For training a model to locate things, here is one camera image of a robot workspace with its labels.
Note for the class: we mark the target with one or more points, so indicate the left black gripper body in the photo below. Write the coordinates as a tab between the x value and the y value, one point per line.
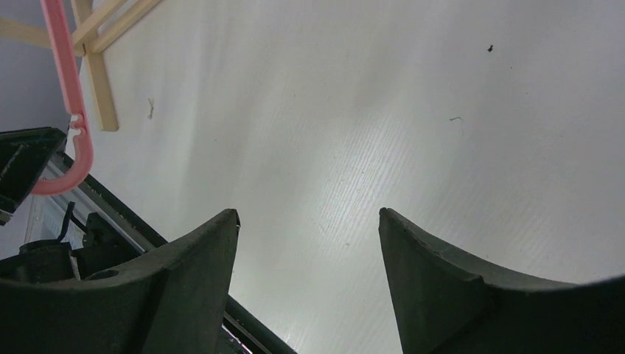
53	260

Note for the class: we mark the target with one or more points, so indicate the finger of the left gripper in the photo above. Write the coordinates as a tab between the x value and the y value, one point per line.
24	155

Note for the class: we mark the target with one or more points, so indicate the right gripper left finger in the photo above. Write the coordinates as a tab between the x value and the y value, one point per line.
169	300

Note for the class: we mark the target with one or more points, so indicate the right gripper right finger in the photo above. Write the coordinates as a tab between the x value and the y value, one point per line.
447	300

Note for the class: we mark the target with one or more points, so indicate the wooden clothes rack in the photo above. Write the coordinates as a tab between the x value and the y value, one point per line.
30	97

